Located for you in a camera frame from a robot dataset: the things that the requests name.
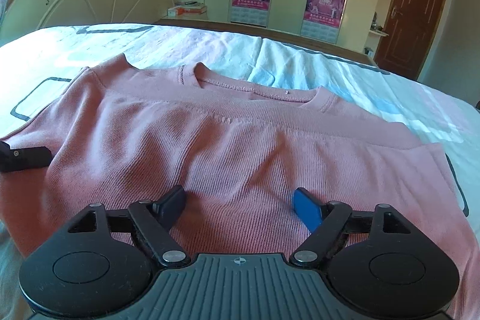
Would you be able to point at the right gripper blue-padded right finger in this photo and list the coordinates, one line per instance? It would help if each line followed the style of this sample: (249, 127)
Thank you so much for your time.
(373, 262)

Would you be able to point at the orange white box on nightstand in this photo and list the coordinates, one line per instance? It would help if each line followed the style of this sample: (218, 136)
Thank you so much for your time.
(187, 7)

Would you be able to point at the dark brown wooden door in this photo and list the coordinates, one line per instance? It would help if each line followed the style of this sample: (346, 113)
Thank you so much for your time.
(410, 27)

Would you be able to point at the wooden bed frame edge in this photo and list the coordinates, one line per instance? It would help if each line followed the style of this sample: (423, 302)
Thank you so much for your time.
(283, 37)

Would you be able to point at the pink sweater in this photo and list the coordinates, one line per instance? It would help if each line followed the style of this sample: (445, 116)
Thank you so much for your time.
(119, 134)

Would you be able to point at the patterned white bed sheet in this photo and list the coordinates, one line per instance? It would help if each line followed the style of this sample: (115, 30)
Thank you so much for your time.
(36, 69)

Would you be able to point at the lower right pink poster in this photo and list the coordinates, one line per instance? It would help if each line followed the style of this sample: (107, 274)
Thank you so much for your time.
(322, 19)

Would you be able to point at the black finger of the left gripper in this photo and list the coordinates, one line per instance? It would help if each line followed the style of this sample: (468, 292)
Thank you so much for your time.
(23, 159)

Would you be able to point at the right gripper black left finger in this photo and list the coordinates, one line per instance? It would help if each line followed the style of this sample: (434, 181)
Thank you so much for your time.
(101, 261)

